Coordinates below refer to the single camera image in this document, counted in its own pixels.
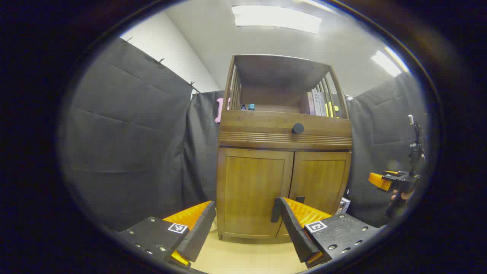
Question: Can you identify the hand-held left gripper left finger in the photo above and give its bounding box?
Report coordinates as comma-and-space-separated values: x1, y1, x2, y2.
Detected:
116, 201, 216, 267

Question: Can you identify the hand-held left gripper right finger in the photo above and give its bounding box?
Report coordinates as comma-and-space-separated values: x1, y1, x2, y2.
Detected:
279, 197, 381, 269

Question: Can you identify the wooden cabinet door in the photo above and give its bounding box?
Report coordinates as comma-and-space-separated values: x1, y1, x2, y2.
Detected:
218, 148, 294, 239
283, 151, 351, 229

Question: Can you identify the wooden double-door shoe cabinet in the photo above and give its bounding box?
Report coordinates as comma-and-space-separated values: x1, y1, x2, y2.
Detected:
216, 54, 353, 241

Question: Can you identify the white printed box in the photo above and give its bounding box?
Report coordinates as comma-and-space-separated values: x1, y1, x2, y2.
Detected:
336, 197, 351, 215

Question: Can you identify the wooden grooved drawer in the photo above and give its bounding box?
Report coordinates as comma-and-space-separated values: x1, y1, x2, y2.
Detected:
219, 110, 353, 150

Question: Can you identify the small ceiling light panel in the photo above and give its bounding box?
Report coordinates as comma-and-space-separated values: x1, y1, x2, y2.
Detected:
371, 46, 409, 76

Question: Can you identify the long ceiling light panel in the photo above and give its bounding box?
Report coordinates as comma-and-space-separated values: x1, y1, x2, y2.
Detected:
232, 5, 322, 34

